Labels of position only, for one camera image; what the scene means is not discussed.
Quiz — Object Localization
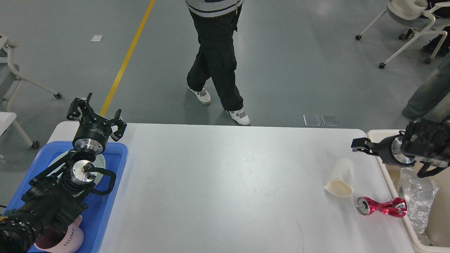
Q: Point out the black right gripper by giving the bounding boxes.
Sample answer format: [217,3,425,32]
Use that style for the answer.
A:
[351,136,415,167]

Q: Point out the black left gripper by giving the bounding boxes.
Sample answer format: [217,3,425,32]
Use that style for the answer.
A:
[66,93,127,154]

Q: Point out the white paper cup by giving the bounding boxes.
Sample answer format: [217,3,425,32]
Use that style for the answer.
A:
[324,157,354,197]

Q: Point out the light green plate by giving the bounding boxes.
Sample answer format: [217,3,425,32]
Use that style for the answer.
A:
[69,154,106,187]

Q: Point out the crushed red soda can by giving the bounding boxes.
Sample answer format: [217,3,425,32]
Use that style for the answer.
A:
[356,197,407,218]

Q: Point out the pink mug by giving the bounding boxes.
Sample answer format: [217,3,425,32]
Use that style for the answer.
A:
[34,215,84,253]

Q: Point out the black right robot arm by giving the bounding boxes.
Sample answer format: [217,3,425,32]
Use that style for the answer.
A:
[351,119,450,178]

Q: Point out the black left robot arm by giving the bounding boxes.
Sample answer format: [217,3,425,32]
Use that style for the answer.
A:
[1,93,127,253]

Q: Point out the right floor socket plate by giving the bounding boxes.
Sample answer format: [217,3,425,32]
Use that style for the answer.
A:
[320,114,339,126]

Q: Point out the floor socket plate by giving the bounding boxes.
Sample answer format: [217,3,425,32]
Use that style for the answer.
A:
[320,114,339,126]
[303,114,321,127]

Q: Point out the left floor socket plate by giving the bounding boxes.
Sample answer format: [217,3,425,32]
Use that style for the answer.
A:
[303,114,321,127]

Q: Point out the person in blue jeans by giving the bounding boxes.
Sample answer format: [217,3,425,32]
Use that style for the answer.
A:
[402,59,450,122]

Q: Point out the white chair left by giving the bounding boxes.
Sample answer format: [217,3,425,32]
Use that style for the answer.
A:
[0,32,63,149]

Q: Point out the beige plastic bin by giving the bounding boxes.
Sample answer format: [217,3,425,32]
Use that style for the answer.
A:
[367,130,450,253]

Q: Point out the blue plastic tray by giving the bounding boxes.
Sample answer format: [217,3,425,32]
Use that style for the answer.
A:
[5,141,129,253]

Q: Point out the person in black trousers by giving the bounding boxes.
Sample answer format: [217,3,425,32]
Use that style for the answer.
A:
[185,0,250,125]

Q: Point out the white office chair right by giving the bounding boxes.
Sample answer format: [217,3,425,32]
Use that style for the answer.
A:
[355,0,450,69]

